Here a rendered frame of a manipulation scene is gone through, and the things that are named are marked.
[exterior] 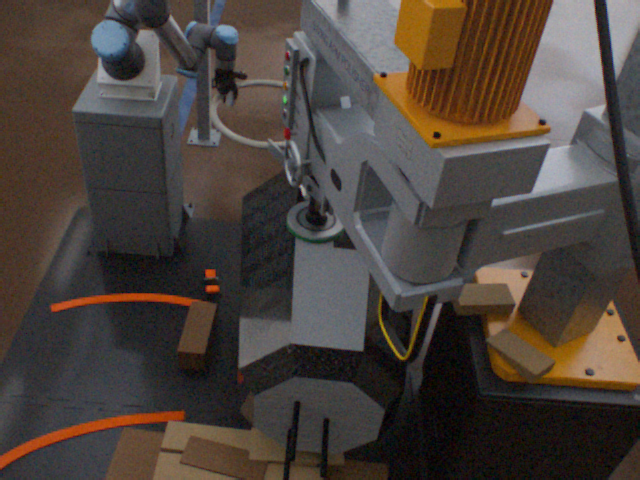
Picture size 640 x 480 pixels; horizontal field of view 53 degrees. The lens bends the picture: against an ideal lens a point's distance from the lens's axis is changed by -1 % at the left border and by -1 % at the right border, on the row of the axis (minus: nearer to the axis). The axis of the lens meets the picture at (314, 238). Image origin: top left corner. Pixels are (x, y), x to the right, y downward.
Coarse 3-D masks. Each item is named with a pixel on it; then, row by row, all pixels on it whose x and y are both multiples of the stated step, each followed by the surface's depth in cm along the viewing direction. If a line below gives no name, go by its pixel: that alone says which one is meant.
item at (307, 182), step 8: (272, 144) 256; (272, 152) 257; (280, 152) 247; (280, 160) 249; (296, 176) 233; (304, 176) 225; (304, 184) 226; (312, 184) 218; (312, 192) 219; (328, 208) 206
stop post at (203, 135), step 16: (208, 0) 363; (208, 16) 368; (208, 48) 381; (208, 64) 386; (208, 80) 393; (208, 96) 400; (208, 112) 408; (208, 128) 416; (192, 144) 417; (208, 144) 418
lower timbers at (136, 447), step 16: (128, 432) 243; (144, 432) 244; (128, 448) 238; (144, 448) 239; (160, 448) 240; (112, 464) 233; (128, 464) 234; (144, 464) 234; (352, 464) 242; (368, 464) 243; (384, 464) 243
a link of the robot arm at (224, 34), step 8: (216, 32) 263; (224, 32) 263; (232, 32) 264; (216, 40) 265; (224, 40) 263; (232, 40) 264; (216, 48) 267; (224, 48) 266; (232, 48) 267; (216, 56) 272; (224, 56) 268; (232, 56) 270
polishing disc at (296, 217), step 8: (296, 208) 242; (304, 208) 242; (288, 216) 238; (296, 216) 238; (304, 216) 239; (328, 216) 240; (336, 216) 241; (288, 224) 236; (296, 224) 235; (304, 224) 235; (328, 224) 237; (336, 224) 237; (296, 232) 233; (304, 232) 232; (312, 232) 232; (320, 232) 233; (328, 232) 233; (336, 232) 234
